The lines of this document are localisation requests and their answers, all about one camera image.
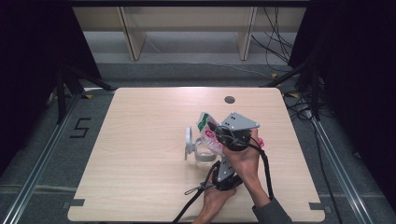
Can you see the person's right hand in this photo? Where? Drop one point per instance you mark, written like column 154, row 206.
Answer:
column 246, row 165

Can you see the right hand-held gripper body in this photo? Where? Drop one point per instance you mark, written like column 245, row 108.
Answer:
column 238, row 122

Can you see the pink snack bag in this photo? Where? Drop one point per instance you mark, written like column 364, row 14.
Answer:
column 211, row 140

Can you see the black metal stand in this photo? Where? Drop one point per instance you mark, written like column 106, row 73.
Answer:
column 316, row 93
column 61, row 99

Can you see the person's left hand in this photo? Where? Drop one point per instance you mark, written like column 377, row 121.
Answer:
column 213, row 199

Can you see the black curtain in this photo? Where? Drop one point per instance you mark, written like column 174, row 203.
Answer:
column 358, row 62
column 25, row 62

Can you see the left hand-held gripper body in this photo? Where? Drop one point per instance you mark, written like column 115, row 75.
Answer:
column 224, row 169

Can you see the dark tape table marker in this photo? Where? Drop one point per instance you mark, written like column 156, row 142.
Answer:
column 74, row 203
column 316, row 206

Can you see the beige wooden shelf unit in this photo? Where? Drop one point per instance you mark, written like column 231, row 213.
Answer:
column 132, row 40

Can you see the aluminium floor rail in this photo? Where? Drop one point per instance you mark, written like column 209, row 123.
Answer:
column 37, row 168
column 339, row 174

